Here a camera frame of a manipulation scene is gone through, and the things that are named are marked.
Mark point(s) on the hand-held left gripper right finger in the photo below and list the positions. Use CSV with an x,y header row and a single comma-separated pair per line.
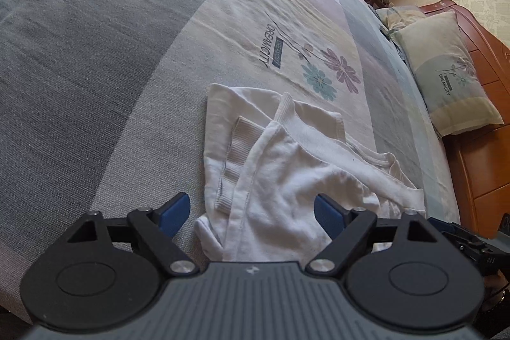
x,y
328,214

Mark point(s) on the large flower print pillow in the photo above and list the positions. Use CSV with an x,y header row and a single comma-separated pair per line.
x,y
446,77

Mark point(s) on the small pale pillow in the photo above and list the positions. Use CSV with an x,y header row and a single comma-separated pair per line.
x,y
398,17

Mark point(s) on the wooden headboard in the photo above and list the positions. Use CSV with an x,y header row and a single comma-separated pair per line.
x,y
486,172

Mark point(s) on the white printed sweatshirt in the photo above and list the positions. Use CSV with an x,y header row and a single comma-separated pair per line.
x,y
287,172

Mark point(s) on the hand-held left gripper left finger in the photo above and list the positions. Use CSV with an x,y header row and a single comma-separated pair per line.
x,y
175,214

